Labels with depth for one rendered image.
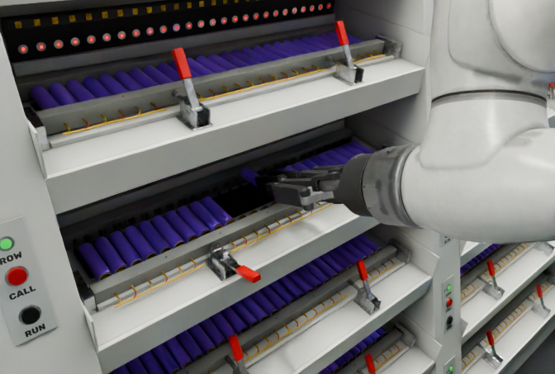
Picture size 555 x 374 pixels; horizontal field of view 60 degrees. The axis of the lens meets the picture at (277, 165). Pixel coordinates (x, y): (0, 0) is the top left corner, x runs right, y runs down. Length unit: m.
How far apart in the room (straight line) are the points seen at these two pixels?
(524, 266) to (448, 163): 0.99
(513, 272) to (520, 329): 0.21
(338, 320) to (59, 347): 0.46
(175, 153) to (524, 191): 0.35
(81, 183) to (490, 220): 0.38
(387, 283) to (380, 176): 0.46
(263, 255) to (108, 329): 0.22
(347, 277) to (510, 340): 0.69
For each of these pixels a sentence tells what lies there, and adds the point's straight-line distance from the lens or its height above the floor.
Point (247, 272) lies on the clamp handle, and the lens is 0.59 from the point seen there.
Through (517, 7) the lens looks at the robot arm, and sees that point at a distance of 0.44.
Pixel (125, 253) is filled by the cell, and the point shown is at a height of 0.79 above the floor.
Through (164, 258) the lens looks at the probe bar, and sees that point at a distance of 0.63.
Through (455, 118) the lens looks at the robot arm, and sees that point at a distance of 0.46.
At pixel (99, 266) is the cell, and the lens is 0.64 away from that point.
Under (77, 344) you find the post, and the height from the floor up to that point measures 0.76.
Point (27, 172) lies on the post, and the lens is 0.50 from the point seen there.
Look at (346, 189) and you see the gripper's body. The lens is 0.55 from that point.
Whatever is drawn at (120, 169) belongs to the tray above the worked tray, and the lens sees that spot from 0.53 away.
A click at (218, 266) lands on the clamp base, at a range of 0.63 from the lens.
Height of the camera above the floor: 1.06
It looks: 18 degrees down
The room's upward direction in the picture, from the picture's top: 8 degrees counter-clockwise
